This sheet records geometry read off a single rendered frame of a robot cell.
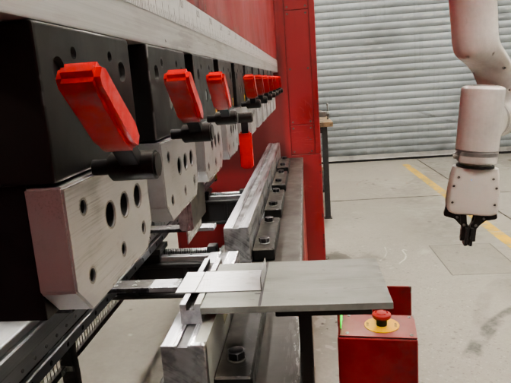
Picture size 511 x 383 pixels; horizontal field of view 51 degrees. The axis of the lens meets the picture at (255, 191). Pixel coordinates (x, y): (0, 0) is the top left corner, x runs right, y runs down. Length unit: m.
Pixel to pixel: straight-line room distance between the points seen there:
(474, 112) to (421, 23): 7.18
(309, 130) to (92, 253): 2.64
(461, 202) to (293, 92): 1.86
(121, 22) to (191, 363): 0.46
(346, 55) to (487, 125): 7.01
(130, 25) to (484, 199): 0.89
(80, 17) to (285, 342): 0.68
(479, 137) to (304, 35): 1.89
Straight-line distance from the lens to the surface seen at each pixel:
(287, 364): 0.86
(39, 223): 0.31
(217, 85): 0.66
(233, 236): 1.26
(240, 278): 0.84
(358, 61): 8.13
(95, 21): 0.39
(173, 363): 0.75
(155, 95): 0.50
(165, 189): 0.50
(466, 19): 1.16
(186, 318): 0.78
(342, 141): 8.15
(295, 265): 0.89
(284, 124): 2.93
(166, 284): 0.84
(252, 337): 0.88
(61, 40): 0.33
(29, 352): 0.85
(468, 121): 1.15
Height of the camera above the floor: 1.30
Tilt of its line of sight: 12 degrees down
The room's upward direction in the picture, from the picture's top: 4 degrees counter-clockwise
